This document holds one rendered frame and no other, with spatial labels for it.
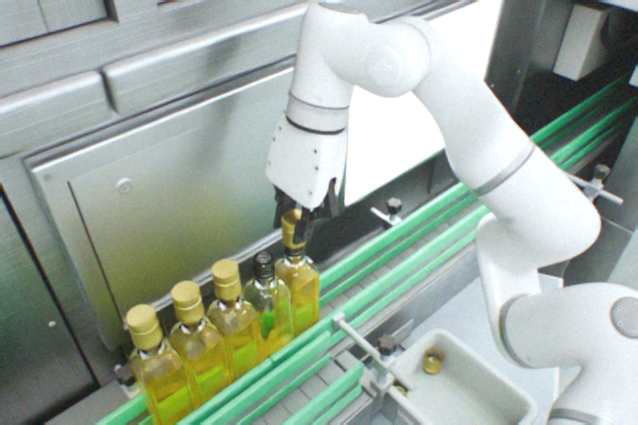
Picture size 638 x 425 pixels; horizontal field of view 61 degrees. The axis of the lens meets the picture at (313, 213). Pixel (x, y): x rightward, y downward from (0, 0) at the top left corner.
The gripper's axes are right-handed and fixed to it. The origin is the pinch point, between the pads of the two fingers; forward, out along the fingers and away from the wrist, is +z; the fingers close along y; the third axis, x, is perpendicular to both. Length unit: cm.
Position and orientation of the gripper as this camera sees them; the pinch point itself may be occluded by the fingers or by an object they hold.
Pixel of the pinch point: (294, 221)
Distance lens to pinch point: 74.3
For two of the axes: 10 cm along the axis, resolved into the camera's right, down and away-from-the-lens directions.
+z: -1.9, 8.4, 5.1
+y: 6.6, 5.0, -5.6
